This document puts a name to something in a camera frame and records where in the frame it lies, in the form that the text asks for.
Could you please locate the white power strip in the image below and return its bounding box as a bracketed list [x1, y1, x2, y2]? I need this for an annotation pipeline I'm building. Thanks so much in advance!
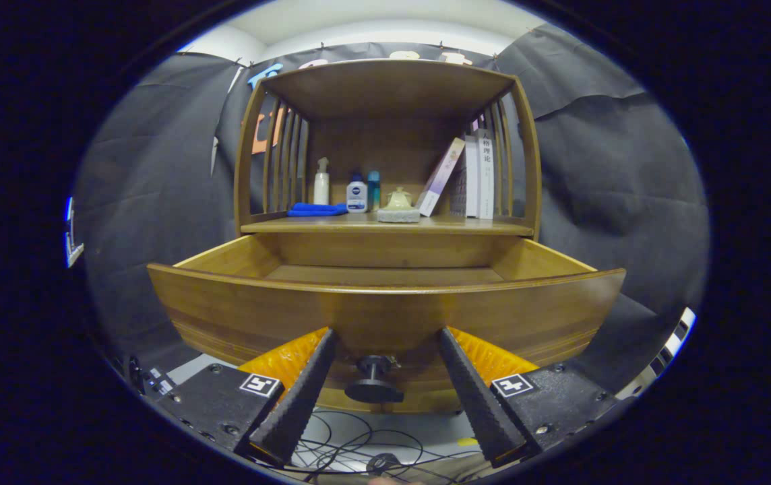
[618, 307, 698, 399]

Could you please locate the purple and white book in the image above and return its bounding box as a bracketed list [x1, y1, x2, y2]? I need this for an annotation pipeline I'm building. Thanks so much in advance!
[415, 137, 466, 218]

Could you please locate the wooden drawer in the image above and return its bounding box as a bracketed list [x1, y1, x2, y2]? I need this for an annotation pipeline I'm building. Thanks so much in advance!
[147, 236, 627, 413]

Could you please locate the black cable tangle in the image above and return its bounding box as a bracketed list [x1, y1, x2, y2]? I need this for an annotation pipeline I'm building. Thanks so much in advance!
[288, 408, 474, 484]

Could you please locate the plain white book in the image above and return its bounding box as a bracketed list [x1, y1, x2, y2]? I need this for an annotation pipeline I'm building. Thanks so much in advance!
[464, 135, 481, 218]

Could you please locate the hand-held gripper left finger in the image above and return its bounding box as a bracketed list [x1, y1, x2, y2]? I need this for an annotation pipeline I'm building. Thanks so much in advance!
[156, 327, 339, 469]

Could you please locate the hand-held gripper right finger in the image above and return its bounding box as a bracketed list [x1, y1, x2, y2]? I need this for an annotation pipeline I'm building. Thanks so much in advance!
[438, 327, 622, 470]

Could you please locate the blue folded cloth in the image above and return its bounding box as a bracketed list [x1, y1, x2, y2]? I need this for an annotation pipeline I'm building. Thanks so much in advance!
[287, 202, 349, 218]

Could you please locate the computer screen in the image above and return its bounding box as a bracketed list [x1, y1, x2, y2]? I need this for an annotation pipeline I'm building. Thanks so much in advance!
[64, 197, 85, 269]

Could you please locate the white lotion bottle blue cap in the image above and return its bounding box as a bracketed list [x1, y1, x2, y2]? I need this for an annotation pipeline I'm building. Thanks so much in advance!
[346, 173, 369, 214]

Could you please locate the wooden countertop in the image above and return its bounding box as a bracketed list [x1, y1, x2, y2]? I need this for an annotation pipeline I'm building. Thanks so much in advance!
[241, 212, 536, 238]

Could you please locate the white pump bottle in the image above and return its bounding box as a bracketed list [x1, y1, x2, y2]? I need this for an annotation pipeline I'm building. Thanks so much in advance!
[313, 157, 331, 206]

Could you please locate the black backdrop cloth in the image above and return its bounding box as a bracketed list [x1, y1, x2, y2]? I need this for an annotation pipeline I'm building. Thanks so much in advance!
[72, 24, 710, 398]

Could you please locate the pale green grey-rimmed soap dish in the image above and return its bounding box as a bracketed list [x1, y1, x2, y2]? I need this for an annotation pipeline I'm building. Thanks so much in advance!
[377, 207, 421, 224]

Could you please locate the white book lettered spine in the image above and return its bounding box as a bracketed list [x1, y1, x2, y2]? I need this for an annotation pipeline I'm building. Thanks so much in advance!
[477, 129, 496, 220]

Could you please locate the wooden cabinet with slatted sides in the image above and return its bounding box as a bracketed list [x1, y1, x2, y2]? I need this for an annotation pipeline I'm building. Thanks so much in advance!
[234, 59, 543, 415]

